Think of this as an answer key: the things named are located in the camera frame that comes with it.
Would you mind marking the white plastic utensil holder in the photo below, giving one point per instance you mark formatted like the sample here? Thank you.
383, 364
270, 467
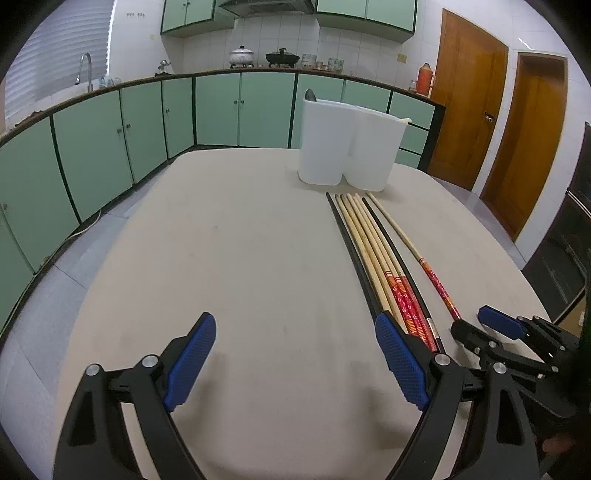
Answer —
323, 147

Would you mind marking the small figurine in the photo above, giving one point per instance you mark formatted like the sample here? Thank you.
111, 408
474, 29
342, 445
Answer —
163, 67

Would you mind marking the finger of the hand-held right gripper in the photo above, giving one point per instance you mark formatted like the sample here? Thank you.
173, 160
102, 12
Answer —
501, 321
475, 337

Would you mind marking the white cooking pot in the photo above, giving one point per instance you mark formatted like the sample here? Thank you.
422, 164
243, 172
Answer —
241, 56

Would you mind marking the white window blind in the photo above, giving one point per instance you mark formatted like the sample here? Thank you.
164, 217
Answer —
60, 55

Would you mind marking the bottles beside faucet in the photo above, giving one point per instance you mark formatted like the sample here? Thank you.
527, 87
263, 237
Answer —
108, 81

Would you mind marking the orange thermos flask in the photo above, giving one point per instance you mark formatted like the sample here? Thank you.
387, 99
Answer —
425, 78

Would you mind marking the wooden door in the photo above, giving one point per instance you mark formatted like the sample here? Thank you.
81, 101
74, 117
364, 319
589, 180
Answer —
461, 101
531, 138

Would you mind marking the cloth on counter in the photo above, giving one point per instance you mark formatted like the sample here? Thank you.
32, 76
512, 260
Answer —
23, 121

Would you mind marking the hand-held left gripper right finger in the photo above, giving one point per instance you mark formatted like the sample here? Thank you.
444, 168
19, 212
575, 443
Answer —
401, 360

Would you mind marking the range hood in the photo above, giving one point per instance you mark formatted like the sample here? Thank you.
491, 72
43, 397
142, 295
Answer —
263, 5

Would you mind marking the green upper kitchen cabinets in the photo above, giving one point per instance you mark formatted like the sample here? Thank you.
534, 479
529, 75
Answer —
194, 14

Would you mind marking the black wok with lid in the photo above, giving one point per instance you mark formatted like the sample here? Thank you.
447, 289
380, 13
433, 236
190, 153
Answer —
281, 57

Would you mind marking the green lower kitchen cabinets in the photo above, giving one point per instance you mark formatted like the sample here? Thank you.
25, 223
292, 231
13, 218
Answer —
83, 147

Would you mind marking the glass jar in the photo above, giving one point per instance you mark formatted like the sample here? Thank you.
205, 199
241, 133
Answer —
335, 64
309, 61

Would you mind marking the metal kitchen faucet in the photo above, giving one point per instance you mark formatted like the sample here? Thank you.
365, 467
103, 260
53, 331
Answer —
87, 57

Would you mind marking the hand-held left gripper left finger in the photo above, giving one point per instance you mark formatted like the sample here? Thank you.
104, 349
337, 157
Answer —
189, 364

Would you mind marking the green kitchen cabinets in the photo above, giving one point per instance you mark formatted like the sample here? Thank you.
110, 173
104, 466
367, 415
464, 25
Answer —
83, 147
194, 14

